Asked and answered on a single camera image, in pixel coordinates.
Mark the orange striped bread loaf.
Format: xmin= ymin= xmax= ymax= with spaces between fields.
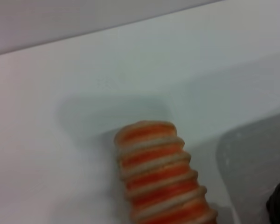
xmin=113 ymin=120 xmax=219 ymax=224

